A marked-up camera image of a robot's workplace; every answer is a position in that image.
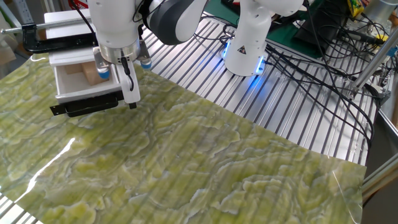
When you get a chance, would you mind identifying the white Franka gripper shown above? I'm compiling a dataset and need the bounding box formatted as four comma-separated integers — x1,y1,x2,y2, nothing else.
115,60,141,110

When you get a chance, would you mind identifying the silver sensor box blue cap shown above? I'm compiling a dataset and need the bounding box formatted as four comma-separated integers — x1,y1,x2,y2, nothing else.
138,40,153,70
92,46,111,80

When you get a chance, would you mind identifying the large wooden block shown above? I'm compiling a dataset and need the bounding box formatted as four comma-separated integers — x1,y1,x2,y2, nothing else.
81,60,109,86

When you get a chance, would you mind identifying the green marble pattern mat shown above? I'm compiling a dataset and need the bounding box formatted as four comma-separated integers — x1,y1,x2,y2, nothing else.
0,52,368,224

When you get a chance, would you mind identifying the black C-clamp with steel screw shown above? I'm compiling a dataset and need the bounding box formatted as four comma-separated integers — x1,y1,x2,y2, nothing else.
0,15,99,54

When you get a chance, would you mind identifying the green cutting mat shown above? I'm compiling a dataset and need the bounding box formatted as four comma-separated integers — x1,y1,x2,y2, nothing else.
203,0,326,60

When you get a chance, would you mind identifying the black fabric bag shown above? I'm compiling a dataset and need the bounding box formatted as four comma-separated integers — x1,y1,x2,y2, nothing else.
292,0,354,55

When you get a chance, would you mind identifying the black cylindrical plug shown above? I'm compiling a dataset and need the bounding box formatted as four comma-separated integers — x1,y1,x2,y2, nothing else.
337,28,386,46

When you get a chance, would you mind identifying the yellow snack packet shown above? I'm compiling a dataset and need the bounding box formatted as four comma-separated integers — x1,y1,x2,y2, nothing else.
347,0,365,17

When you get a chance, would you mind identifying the black cable along robot arm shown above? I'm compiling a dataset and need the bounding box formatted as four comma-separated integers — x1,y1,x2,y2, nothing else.
68,0,162,93

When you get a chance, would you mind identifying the looped black table cable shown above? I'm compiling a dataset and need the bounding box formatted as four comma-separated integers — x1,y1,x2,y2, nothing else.
191,14,239,46

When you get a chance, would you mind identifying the long black table cable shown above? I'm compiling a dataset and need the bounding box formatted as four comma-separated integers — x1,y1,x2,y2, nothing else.
264,42,376,150

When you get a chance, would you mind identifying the slanted aluminium frame post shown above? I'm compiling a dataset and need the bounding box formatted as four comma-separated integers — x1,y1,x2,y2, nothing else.
351,30,398,94

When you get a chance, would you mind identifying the aluminium table edge rail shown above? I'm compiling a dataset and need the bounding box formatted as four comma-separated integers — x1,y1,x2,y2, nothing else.
362,158,398,200

